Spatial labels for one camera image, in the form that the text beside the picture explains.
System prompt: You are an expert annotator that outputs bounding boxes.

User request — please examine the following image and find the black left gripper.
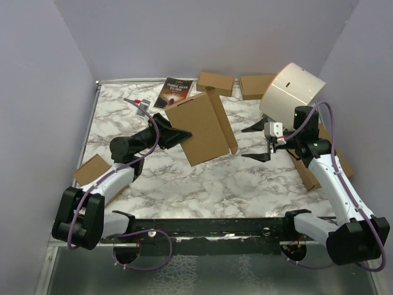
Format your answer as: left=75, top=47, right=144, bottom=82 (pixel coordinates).
left=132, top=112, right=192, bottom=154

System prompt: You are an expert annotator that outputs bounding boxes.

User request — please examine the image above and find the cardboard box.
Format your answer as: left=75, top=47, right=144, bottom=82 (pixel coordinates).
left=239, top=74, right=276, bottom=100
left=288, top=122, right=354, bottom=192
left=74, top=154, right=134, bottom=207
left=165, top=87, right=238, bottom=167
left=196, top=71, right=235, bottom=97

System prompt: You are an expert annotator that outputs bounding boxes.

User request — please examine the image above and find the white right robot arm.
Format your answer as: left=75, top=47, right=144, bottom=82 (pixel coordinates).
left=243, top=106, right=390, bottom=272

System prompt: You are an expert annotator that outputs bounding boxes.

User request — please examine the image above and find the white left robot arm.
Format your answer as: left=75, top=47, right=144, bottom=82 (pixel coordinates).
left=52, top=114, right=192, bottom=250

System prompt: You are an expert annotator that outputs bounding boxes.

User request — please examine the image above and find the Three Days To See book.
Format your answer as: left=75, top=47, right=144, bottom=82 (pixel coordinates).
left=154, top=77, right=193, bottom=109

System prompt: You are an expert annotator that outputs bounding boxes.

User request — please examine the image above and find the white cylindrical drum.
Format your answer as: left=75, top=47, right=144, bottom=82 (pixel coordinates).
left=259, top=63, right=326, bottom=130

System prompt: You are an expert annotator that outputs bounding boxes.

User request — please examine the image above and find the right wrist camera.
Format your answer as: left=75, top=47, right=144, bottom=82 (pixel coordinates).
left=264, top=122, right=286, bottom=145

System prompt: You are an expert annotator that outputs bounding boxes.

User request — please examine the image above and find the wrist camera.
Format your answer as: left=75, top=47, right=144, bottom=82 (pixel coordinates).
left=134, top=99, right=150, bottom=120
left=264, top=122, right=286, bottom=145

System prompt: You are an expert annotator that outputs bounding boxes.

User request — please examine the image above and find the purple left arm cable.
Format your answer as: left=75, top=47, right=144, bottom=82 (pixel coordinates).
left=66, top=97, right=174, bottom=271

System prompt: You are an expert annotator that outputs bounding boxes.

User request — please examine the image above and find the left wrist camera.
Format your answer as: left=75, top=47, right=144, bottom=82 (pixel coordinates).
left=134, top=99, right=150, bottom=120

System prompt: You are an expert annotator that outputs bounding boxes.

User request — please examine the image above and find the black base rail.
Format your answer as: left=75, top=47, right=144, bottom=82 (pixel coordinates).
left=101, top=216, right=320, bottom=258

